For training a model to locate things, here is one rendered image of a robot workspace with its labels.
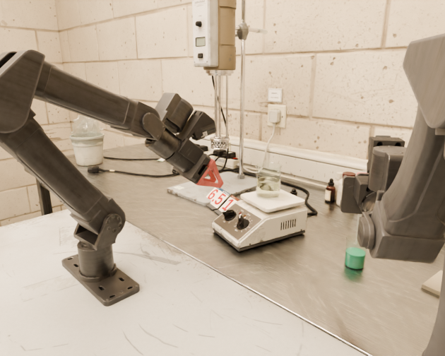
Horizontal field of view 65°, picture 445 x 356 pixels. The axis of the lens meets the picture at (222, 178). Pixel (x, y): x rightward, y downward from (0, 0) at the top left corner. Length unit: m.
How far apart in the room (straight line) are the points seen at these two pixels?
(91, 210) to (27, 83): 0.23
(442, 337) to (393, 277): 0.46
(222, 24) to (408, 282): 0.82
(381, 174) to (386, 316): 0.26
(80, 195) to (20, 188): 2.41
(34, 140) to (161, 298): 0.34
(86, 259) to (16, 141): 0.25
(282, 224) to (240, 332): 0.32
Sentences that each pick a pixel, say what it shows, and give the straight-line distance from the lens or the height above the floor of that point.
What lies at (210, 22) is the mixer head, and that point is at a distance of 1.09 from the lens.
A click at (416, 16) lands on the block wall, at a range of 1.18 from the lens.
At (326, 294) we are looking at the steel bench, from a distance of 0.69.
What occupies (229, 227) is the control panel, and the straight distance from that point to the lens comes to 0.83.
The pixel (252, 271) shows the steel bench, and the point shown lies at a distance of 0.73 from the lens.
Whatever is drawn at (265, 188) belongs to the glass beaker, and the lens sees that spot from 0.84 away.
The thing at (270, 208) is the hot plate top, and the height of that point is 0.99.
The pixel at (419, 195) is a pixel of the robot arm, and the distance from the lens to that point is 0.41.
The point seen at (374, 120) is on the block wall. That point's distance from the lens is 1.20.
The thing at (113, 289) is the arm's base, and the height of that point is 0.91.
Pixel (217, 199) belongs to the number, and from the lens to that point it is 1.05.
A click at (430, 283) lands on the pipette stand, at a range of 0.78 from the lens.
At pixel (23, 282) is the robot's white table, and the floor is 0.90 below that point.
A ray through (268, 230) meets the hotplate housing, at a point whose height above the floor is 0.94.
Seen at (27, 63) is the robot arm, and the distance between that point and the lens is 0.57.
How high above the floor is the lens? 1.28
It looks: 17 degrees down
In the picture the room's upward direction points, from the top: straight up
